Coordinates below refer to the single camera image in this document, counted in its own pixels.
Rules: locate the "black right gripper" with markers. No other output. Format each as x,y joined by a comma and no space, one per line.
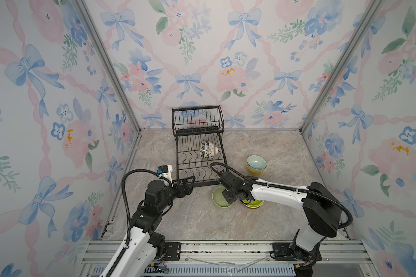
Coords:
228,198

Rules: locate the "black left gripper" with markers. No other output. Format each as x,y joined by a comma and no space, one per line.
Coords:
186,190

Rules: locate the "lime green bowl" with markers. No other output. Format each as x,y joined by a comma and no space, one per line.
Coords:
252,204

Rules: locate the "blue yellow patterned bowl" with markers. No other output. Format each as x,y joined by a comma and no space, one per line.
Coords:
205,150

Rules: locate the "white maroon patterned bowl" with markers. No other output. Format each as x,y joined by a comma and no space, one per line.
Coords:
213,150

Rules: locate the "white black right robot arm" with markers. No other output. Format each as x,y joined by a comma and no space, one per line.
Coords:
321,211

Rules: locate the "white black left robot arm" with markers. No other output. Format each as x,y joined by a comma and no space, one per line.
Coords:
141,245

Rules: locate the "white bowl under green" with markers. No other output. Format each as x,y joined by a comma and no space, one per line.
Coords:
218,198

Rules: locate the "teal striped bowl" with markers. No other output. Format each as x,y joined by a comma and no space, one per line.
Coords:
257,162

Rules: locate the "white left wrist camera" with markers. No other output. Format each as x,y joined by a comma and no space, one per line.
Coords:
165,171

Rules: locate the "black wire dish rack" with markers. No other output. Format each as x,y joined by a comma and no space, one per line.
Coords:
191,126

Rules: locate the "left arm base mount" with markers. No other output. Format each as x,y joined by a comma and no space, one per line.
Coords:
168,251

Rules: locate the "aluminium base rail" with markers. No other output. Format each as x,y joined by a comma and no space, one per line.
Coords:
252,259

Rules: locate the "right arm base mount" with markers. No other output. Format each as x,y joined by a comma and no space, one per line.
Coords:
287,251

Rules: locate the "aluminium corner post left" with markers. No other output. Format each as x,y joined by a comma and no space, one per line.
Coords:
89,26

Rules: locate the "aluminium corner post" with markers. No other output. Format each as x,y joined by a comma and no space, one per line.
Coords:
366,21
89,26

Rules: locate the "aluminium corner post right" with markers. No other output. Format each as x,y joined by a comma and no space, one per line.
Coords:
366,21

